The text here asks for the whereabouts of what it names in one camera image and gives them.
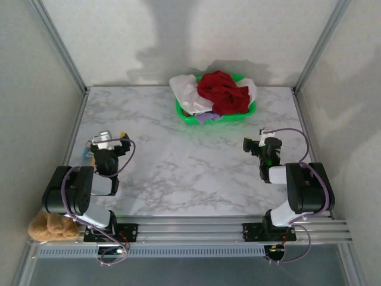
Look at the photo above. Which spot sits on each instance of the green plastic basket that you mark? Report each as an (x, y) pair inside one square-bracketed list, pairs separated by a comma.
[(238, 117)]

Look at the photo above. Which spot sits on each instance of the red t-shirt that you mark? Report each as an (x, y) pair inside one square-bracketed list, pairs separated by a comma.
[(220, 89)]

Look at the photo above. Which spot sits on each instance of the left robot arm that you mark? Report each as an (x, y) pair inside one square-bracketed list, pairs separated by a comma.
[(80, 193)]

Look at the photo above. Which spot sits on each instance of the printed card packet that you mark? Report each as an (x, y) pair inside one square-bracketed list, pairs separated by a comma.
[(87, 155)]

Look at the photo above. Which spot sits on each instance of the purple t-shirt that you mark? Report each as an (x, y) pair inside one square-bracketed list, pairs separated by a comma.
[(205, 117)]

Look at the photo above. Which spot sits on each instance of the brown cloth item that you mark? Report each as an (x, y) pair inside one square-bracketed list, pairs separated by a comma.
[(185, 113)]

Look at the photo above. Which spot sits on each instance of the white t-shirt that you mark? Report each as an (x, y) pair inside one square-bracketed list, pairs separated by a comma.
[(184, 86)]

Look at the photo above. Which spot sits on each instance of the brown teddy bear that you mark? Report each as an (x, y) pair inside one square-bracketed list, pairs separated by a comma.
[(50, 228)]

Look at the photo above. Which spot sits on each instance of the black controller board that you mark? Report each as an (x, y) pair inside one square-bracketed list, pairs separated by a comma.
[(276, 251), (119, 251)]

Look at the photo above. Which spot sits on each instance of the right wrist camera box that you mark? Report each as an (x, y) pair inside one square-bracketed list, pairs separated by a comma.
[(265, 135)]

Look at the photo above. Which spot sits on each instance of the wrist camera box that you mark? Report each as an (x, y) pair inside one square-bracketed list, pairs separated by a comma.
[(102, 140), (265, 135)]

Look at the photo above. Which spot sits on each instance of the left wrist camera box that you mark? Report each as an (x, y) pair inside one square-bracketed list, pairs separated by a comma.
[(102, 140)]

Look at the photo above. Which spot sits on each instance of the aluminium table edge rail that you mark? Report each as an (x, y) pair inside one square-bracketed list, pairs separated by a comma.
[(302, 119), (76, 128)]

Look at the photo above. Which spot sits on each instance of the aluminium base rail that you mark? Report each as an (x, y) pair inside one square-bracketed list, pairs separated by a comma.
[(190, 229)]

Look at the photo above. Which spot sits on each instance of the aluminium frame post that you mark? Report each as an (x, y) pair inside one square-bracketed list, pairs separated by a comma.
[(322, 44), (59, 44)]

